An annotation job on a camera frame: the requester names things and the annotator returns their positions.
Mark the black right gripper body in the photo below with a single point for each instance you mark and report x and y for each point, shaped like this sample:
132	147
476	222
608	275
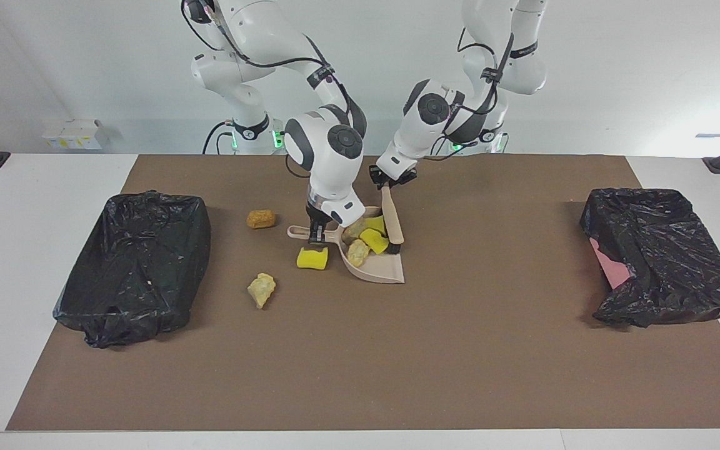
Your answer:
321	220

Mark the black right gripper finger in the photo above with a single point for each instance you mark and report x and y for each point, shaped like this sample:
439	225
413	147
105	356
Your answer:
322	236
313	235

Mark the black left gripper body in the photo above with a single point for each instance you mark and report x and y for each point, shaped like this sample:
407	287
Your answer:
388	181

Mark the yellow notched sponge piece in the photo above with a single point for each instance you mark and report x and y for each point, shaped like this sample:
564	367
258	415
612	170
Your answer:
312	259

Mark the pale angular foam chunk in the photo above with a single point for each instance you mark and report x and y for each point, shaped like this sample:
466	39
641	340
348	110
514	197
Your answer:
354	230

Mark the yellow curved sponge piece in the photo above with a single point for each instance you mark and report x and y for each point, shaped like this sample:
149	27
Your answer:
375	223

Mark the pale rounded foam chunk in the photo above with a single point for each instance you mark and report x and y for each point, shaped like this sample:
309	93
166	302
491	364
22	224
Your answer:
359	253

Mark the yellow wedge sponge piece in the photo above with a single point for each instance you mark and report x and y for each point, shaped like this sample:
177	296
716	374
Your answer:
374	240

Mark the brown foam chunk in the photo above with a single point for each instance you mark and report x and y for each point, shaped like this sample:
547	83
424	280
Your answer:
261	219

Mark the beige plastic dustpan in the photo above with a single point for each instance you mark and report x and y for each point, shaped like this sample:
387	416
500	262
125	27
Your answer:
385	269

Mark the pale pointed foam chunk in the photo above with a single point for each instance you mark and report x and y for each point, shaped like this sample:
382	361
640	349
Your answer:
262	289

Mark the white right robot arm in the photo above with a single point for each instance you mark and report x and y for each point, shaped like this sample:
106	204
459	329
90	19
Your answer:
322	150

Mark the black bag lined pink bin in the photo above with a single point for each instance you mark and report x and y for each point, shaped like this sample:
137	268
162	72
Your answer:
666	250

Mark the brown table mat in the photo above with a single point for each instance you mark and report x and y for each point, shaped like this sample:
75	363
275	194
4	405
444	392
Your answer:
360	375

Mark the white wall socket box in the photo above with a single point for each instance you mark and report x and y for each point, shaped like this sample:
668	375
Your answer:
75	134

